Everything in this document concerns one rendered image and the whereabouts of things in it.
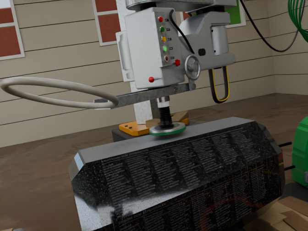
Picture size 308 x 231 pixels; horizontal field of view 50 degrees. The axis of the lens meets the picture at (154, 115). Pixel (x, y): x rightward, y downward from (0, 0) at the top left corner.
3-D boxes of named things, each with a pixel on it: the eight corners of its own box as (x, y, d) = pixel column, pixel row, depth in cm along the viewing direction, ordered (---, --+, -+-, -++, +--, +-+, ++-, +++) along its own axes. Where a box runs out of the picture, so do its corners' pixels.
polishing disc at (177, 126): (192, 125, 189) (192, 123, 189) (162, 134, 179) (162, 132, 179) (172, 123, 208) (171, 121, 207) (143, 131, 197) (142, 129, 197)
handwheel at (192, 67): (189, 79, 199) (186, 55, 197) (203, 78, 192) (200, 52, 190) (174, 83, 188) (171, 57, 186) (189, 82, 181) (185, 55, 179)
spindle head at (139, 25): (173, 85, 216) (163, 16, 210) (201, 82, 202) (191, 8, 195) (136, 94, 190) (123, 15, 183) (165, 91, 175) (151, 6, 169)
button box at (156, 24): (167, 66, 179) (160, 13, 175) (172, 65, 177) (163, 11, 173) (158, 67, 173) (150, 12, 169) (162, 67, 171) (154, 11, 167)
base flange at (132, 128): (118, 129, 295) (117, 123, 294) (167, 118, 311) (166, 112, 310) (134, 137, 249) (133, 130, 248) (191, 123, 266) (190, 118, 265)
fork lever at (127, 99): (173, 91, 214) (172, 84, 213) (198, 89, 201) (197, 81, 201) (90, 110, 163) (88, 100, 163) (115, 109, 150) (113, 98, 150)
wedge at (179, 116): (178, 117, 280) (177, 112, 279) (189, 117, 275) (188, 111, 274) (167, 123, 263) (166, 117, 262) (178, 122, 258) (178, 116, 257)
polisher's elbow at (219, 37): (198, 58, 233) (194, 30, 230) (209, 56, 249) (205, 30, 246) (223, 54, 223) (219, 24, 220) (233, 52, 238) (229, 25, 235)
